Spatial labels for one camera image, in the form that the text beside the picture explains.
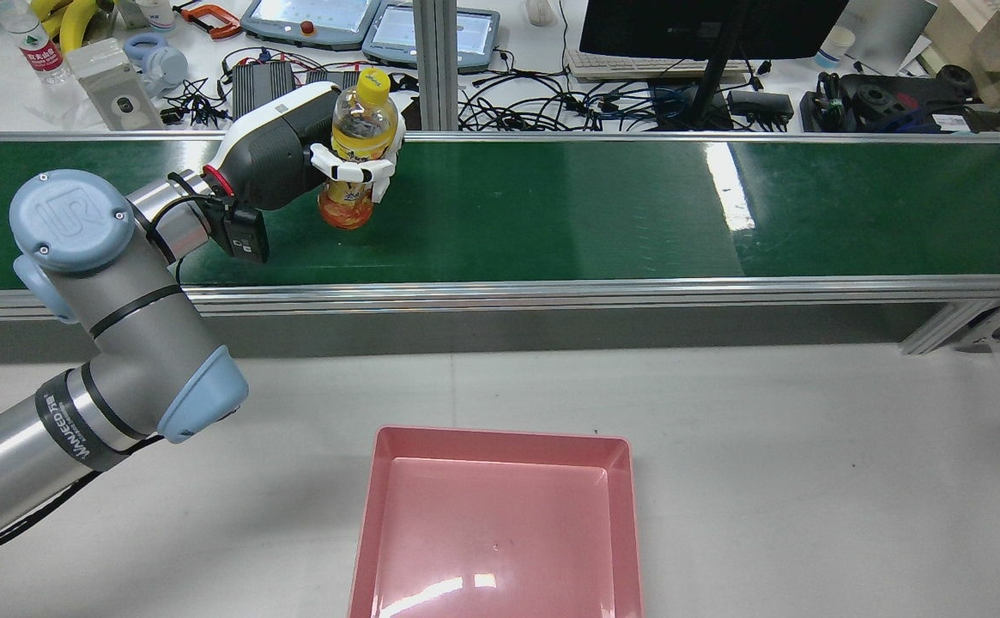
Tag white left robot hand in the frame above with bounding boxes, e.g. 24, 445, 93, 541
203, 82, 408, 212

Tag orange drink bottle yellow cap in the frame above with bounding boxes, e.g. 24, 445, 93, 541
318, 69, 399, 231

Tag pink plastic basket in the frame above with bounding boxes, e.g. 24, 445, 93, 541
347, 425, 645, 618

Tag black finned power supply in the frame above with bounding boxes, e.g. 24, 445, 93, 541
232, 62, 299, 123
304, 69, 367, 94

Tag orange clamp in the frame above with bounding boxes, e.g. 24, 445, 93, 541
175, 3, 243, 40

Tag light blue headphones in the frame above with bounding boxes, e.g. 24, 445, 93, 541
124, 33, 190, 97

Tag grey teach pendant red button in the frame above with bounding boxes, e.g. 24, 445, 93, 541
240, 0, 380, 51

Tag grey plastic box device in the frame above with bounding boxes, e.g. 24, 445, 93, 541
66, 39, 166, 131

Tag white cup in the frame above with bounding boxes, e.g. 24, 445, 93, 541
135, 0, 176, 31

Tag clear water bottle red label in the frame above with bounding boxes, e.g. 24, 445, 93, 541
0, 0, 73, 85

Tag green conveyor belt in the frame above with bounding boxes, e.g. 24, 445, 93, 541
0, 130, 1000, 357

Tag white keyboard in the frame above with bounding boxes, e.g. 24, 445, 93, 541
566, 49, 754, 82

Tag black computer monitor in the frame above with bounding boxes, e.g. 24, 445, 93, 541
579, 0, 850, 131

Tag paper cup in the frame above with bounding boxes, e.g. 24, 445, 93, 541
815, 26, 857, 70

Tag black machine part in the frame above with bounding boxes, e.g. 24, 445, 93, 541
800, 73, 994, 134

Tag grey laptop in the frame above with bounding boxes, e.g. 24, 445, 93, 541
834, 0, 938, 52

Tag wooden blocks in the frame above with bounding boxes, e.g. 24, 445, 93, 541
924, 0, 1000, 108

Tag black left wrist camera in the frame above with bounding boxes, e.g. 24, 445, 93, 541
223, 199, 271, 265

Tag small black cable bundle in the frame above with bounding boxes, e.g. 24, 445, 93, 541
161, 77, 227, 128

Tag aluminium frame post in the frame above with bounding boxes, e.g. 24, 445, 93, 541
412, 0, 459, 131

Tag black cable tangle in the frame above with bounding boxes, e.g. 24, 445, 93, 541
458, 69, 689, 131

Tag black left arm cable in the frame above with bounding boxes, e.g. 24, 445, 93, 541
0, 438, 166, 567

